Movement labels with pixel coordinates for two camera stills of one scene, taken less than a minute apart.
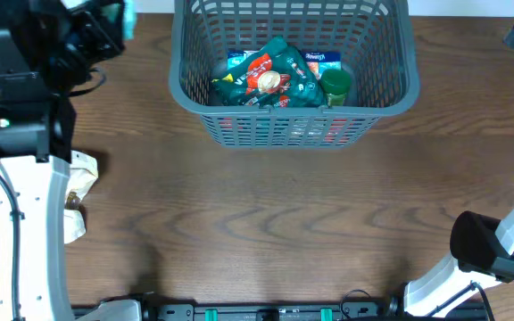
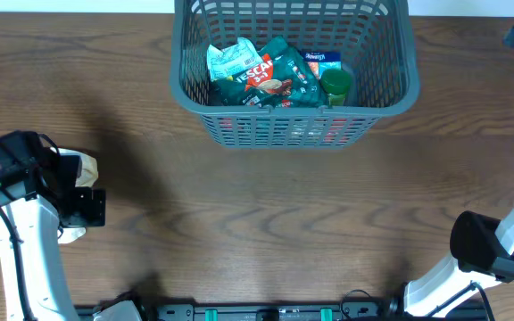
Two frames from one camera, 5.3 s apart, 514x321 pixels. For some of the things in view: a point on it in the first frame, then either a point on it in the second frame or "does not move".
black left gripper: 98,34 -> 70,174
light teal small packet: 129,16 -> 229,61
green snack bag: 278,76 does not move
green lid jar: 335,83 does not move
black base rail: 268,311 does not move
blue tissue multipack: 320,61 does not move
